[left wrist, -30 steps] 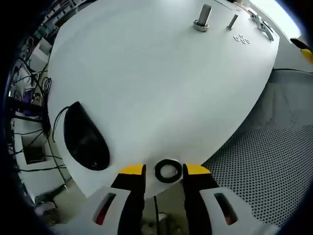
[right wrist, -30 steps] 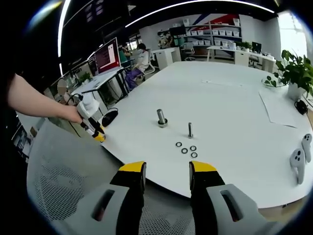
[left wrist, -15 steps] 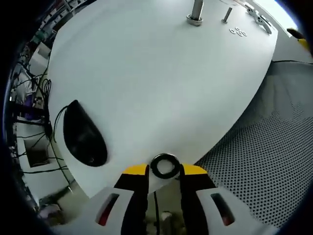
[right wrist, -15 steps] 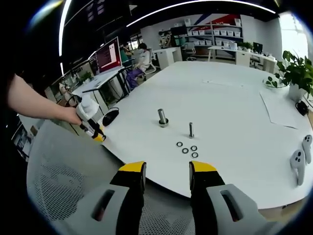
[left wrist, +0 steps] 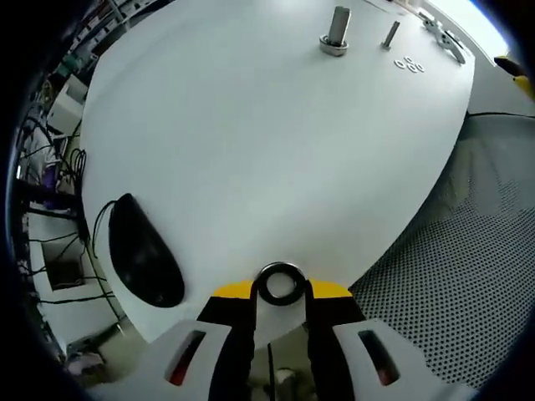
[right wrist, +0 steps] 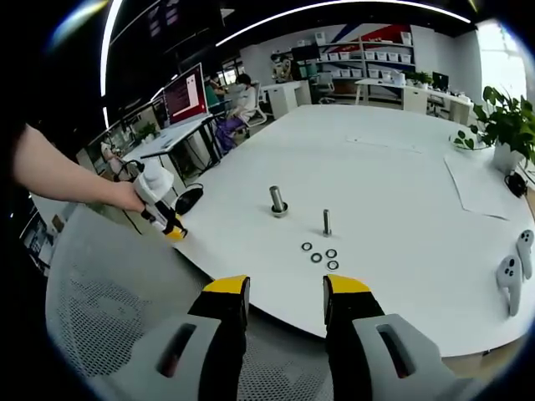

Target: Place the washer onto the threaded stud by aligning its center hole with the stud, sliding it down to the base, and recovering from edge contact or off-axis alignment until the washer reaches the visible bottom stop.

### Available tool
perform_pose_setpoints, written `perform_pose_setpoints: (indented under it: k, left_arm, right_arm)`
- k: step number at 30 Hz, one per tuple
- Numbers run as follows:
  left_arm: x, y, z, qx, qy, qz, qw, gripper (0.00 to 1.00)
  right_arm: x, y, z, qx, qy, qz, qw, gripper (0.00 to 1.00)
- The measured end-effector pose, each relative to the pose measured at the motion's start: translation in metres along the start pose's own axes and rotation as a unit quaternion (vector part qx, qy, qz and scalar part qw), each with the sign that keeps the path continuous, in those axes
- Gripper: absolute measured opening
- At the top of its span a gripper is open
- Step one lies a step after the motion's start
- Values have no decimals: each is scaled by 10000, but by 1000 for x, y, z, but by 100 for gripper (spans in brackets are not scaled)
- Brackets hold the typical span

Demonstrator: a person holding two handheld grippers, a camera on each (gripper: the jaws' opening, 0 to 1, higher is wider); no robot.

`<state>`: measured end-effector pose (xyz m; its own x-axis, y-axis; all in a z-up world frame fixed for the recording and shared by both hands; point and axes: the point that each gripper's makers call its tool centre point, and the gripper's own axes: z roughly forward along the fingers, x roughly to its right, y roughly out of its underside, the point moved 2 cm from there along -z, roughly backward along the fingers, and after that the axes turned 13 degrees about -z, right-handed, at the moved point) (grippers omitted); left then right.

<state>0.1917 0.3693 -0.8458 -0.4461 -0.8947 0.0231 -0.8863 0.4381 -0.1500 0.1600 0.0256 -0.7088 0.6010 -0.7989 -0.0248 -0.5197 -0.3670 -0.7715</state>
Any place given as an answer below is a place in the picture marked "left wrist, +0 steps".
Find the small white metal bracket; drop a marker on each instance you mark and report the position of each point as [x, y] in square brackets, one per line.
[445, 37]

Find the white cabinet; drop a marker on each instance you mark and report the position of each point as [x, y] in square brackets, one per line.
[67, 106]

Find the black computer mouse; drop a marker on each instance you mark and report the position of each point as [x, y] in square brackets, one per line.
[144, 259]

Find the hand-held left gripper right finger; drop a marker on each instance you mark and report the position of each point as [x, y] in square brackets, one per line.
[334, 309]

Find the thin metal threaded stud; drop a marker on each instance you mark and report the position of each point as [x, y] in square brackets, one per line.
[390, 33]

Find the grey mesh office chair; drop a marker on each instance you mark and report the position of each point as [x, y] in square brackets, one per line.
[451, 259]

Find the thick metal threaded stud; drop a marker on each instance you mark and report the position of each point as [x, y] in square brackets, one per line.
[337, 23]

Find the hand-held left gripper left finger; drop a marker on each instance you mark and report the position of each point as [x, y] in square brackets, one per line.
[209, 334]

